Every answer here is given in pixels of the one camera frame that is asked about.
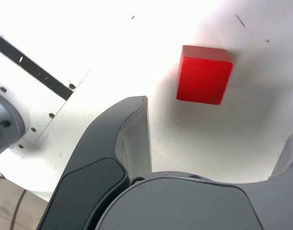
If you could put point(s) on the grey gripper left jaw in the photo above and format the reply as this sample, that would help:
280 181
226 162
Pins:
89 167

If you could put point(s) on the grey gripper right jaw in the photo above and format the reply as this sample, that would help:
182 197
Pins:
184 206

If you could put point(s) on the red cube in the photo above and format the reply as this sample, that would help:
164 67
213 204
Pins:
201 79

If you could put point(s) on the black tape strip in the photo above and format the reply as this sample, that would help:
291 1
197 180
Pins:
29 63

